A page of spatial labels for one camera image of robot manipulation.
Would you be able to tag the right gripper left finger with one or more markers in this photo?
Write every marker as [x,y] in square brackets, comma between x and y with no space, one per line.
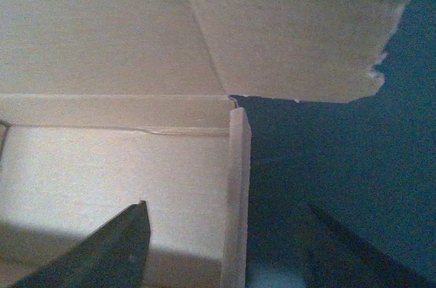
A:
[112,256]

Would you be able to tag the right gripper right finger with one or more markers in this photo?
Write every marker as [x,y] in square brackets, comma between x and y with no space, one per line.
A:
[336,257]

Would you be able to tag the cardboard box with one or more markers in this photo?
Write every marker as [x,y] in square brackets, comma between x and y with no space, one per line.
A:
[108,102]

